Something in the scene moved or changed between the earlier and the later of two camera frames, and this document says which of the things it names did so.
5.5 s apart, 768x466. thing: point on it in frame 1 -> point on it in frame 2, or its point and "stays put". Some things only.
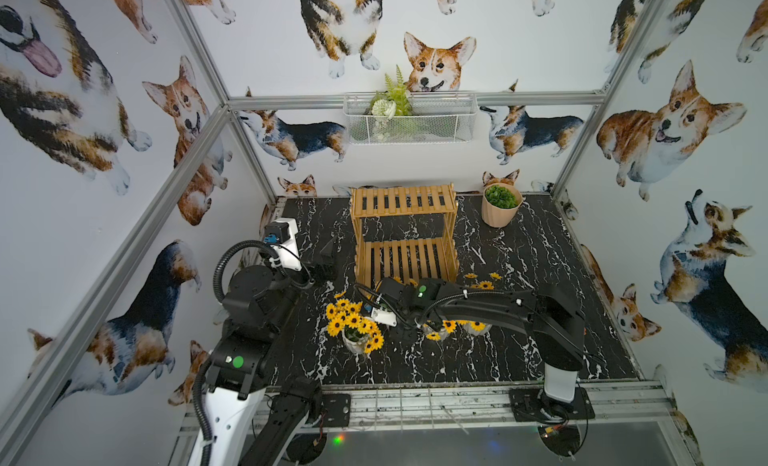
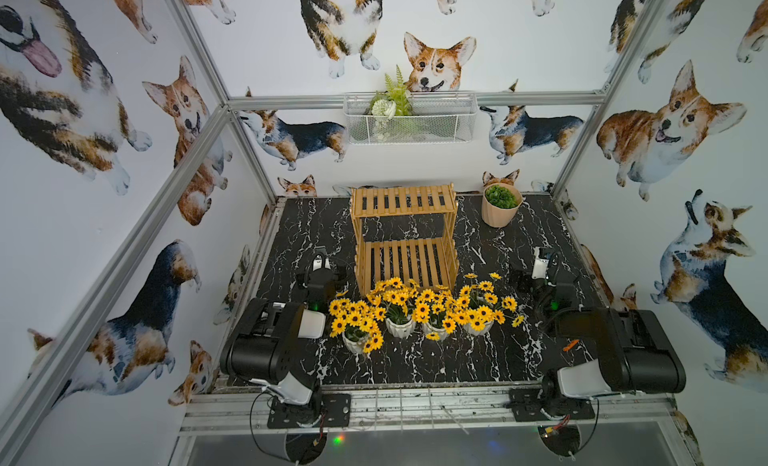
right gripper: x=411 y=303 -> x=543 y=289
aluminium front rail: x=646 y=407 stays put
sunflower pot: x=360 y=334 stays put
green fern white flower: x=394 y=100 stays put
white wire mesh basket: x=437 y=117 stays put
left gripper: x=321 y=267 -> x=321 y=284
